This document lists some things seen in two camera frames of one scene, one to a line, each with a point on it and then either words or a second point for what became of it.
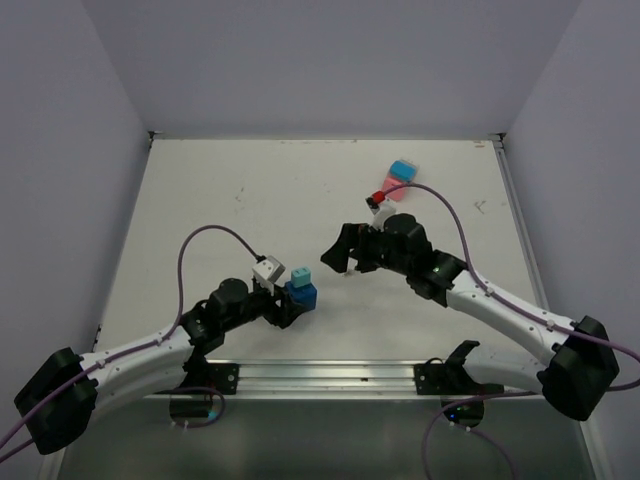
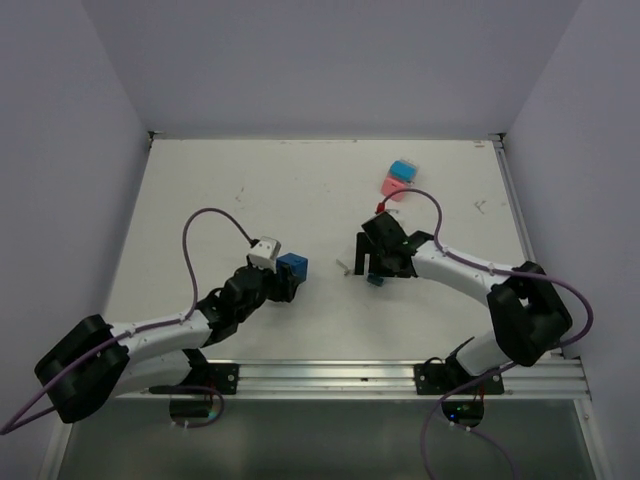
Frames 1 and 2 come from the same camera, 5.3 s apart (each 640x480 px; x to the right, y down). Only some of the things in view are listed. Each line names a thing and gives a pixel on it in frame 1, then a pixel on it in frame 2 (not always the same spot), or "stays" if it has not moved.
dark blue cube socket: [304, 296] -> [298, 264]
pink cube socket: [399, 194] stays
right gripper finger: [338, 254] -> [362, 248]
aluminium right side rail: [520, 223] stays
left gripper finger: [287, 313] -> [289, 281]
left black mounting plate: [223, 377] stays
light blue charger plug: [403, 170] stays
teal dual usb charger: [301, 277] -> [375, 279]
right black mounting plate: [450, 378] stays
